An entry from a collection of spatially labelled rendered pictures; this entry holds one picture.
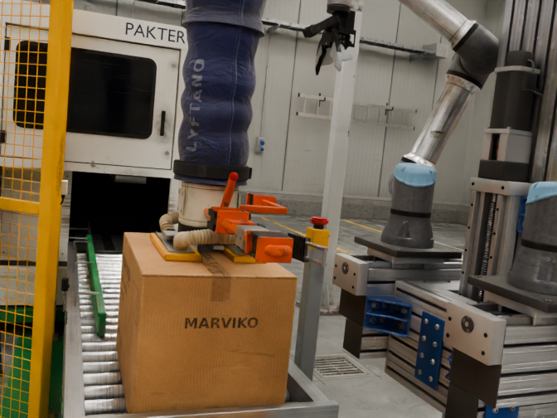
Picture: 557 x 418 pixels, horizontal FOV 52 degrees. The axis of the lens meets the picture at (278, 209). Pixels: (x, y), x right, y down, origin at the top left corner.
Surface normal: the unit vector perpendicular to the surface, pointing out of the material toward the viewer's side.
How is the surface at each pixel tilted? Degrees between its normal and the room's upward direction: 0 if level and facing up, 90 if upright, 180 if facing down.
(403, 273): 90
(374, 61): 90
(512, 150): 90
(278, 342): 90
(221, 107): 72
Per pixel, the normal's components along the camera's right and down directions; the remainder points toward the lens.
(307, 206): 0.39, 0.14
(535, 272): -0.62, -0.29
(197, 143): -0.29, -0.11
